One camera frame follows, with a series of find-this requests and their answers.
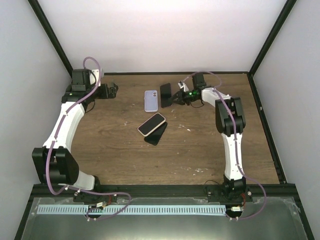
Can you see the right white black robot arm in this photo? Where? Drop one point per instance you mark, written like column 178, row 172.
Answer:
column 230, row 123

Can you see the black phone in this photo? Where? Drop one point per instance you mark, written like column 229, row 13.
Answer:
column 156, row 135
column 165, row 95

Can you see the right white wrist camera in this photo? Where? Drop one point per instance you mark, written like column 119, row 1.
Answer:
column 182, row 86

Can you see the black front frame rail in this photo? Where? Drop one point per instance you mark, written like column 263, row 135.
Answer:
column 179, row 191

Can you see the lilac phone case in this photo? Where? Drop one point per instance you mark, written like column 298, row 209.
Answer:
column 150, row 101

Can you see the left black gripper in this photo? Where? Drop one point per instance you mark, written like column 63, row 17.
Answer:
column 112, row 93

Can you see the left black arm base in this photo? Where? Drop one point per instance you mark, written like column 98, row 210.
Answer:
column 89, row 198

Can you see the light blue slotted strip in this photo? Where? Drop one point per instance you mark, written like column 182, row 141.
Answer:
column 203, row 210

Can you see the clear plastic sheet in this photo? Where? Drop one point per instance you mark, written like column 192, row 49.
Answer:
column 274, row 219

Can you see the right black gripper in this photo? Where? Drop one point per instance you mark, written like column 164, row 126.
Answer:
column 181, row 98

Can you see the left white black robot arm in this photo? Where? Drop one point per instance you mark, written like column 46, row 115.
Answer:
column 53, row 161

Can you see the black phone on table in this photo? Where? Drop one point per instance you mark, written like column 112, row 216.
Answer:
column 156, row 135

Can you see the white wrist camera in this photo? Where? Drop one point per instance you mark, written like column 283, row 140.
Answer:
column 95, row 75
column 182, row 86

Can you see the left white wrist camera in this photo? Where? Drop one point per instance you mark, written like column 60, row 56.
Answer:
column 95, row 75

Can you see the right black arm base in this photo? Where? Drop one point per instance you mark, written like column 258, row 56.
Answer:
column 230, row 190

